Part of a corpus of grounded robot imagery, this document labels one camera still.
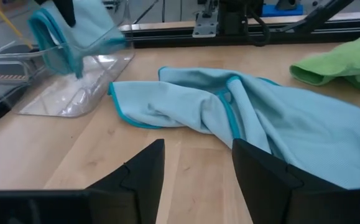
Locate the light blue microfiber towel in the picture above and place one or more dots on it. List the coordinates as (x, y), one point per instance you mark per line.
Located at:
(86, 28)
(182, 102)

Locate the silver arm base bracket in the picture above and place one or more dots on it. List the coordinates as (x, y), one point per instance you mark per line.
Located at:
(205, 26)

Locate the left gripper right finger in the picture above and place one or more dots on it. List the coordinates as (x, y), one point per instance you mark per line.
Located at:
(260, 180)

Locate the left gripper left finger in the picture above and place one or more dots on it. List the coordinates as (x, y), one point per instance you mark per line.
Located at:
(142, 186)

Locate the blue plastic block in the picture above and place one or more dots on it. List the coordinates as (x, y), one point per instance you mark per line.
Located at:
(282, 10)

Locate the green microfiber towel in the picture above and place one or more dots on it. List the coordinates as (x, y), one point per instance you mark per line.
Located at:
(347, 59)

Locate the clear plastic bin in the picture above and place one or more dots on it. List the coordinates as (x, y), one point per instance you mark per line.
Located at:
(74, 96)

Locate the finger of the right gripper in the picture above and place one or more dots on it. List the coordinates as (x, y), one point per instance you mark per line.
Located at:
(64, 12)

